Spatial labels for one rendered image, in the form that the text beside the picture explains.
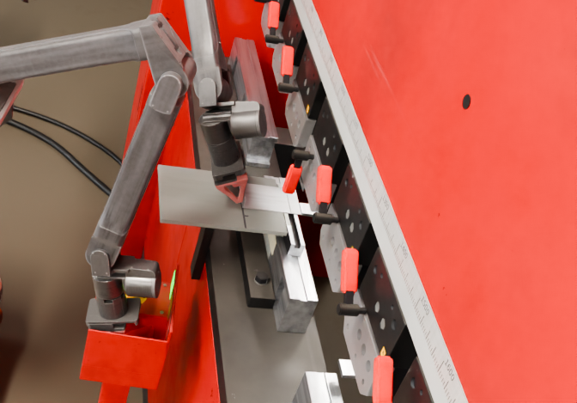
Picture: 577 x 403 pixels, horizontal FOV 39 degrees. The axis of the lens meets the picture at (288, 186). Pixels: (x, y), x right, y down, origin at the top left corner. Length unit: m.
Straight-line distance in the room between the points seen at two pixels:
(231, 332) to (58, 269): 1.38
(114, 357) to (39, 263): 1.27
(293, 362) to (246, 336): 0.10
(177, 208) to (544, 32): 0.97
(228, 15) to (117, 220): 1.08
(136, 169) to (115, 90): 2.44
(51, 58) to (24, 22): 2.90
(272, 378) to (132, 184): 0.45
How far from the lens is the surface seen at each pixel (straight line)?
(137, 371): 1.73
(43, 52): 1.42
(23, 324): 2.74
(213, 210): 1.68
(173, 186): 1.72
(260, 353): 1.60
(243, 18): 2.46
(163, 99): 1.35
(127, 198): 1.49
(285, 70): 1.64
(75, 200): 3.21
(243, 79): 2.22
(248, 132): 1.59
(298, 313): 1.62
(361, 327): 1.20
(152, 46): 1.35
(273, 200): 1.75
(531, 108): 0.87
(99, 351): 1.70
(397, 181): 1.14
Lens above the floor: 2.04
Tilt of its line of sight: 35 degrees down
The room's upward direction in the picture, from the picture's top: 19 degrees clockwise
